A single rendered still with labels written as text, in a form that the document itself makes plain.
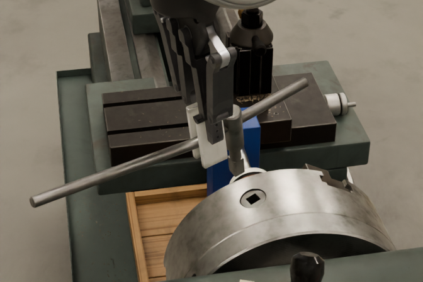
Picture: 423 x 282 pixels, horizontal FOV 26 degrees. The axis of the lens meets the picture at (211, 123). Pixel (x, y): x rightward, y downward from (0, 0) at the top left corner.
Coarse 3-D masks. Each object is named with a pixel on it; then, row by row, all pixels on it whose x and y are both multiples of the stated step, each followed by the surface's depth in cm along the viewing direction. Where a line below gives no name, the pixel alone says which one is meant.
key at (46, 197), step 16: (304, 80) 103; (272, 96) 102; (288, 96) 102; (256, 112) 101; (224, 128) 100; (176, 144) 98; (192, 144) 98; (144, 160) 96; (160, 160) 96; (96, 176) 93; (112, 176) 94; (48, 192) 91; (64, 192) 91
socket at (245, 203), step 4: (248, 192) 117; (252, 192) 117; (256, 192) 117; (260, 192) 117; (244, 196) 117; (248, 196) 117; (252, 196) 117; (256, 196) 117; (260, 196) 116; (264, 196) 116; (244, 200) 116; (248, 200) 117; (252, 200) 117; (256, 200) 117; (260, 200) 115; (264, 200) 115; (244, 204) 116; (248, 204) 116; (252, 204) 115; (256, 204) 115; (260, 204) 115
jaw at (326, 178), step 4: (308, 164) 125; (304, 168) 125; (308, 168) 125; (312, 168) 125; (316, 168) 126; (324, 172) 126; (328, 172) 126; (324, 176) 122; (328, 176) 126; (324, 180) 121; (328, 180) 121; (332, 180) 122; (336, 180) 123; (328, 184) 120; (332, 184) 121; (336, 184) 122; (340, 184) 122; (340, 188) 121; (344, 188) 122
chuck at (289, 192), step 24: (216, 192) 120; (240, 192) 117; (264, 192) 116; (288, 192) 116; (312, 192) 116; (336, 192) 118; (360, 192) 123; (192, 216) 120; (216, 216) 117; (240, 216) 114; (264, 216) 113; (360, 216) 116; (192, 240) 117; (216, 240) 114; (168, 264) 122; (192, 264) 115
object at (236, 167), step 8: (240, 112) 99; (224, 120) 99; (232, 120) 98; (240, 120) 99; (232, 128) 100; (240, 128) 100; (232, 136) 101; (240, 136) 101; (232, 144) 102; (240, 144) 102; (232, 152) 104; (240, 152) 104; (232, 160) 105; (240, 160) 105; (232, 168) 106; (240, 168) 107
